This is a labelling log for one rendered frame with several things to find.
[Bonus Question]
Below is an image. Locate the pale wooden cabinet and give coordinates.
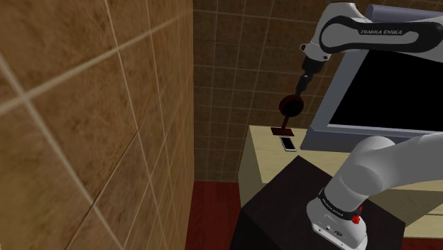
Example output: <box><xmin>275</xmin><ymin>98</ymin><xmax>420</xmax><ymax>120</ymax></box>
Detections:
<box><xmin>237</xmin><ymin>124</ymin><xmax>443</xmax><ymax>240</ymax></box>

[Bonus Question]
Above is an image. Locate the white smartphone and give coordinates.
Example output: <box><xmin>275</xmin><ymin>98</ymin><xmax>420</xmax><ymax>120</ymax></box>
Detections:
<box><xmin>279</xmin><ymin>136</ymin><xmax>298</xmax><ymax>153</ymax></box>

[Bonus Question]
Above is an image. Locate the dark robot stand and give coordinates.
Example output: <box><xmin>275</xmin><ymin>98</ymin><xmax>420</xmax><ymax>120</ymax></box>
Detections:
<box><xmin>229</xmin><ymin>155</ymin><xmax>406</xmax><ymax>250</ymax></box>

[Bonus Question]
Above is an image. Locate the grey framed television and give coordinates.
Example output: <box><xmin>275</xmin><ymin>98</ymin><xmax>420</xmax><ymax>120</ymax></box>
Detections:
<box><xmin>299</xmin><ymin>4</ymin><xmax>443</xmax><ymax>153</ymax></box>

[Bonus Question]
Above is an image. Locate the dark red round desk lamp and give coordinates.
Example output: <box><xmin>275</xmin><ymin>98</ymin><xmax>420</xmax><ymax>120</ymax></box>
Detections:
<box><xmin>270</xmin><ymin>94</ymin><xmax>306</xmax><ymax>137</ymax></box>

